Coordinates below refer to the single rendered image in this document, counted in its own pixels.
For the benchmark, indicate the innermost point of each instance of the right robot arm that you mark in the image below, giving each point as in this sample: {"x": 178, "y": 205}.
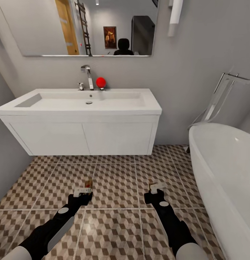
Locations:
{"x": 176, "y": 232}

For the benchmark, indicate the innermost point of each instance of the mirror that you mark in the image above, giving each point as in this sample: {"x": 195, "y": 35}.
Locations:
{"x": 82, "y": 27}

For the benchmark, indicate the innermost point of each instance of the bathtub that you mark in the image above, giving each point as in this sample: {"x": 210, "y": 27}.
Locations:
{"x": 220, "y": 157}

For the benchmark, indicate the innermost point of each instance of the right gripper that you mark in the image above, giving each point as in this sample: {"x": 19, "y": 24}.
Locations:
{"x": 149, "y": 197}

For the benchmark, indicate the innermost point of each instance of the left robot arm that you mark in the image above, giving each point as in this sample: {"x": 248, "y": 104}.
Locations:
{"x": 45, "y": 237}

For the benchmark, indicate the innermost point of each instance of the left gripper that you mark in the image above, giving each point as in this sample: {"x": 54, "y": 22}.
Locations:
{"x": 80, "y": 200}

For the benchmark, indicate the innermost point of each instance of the furniture sink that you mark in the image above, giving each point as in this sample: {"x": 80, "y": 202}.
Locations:
{"x": 84, "y": 121}

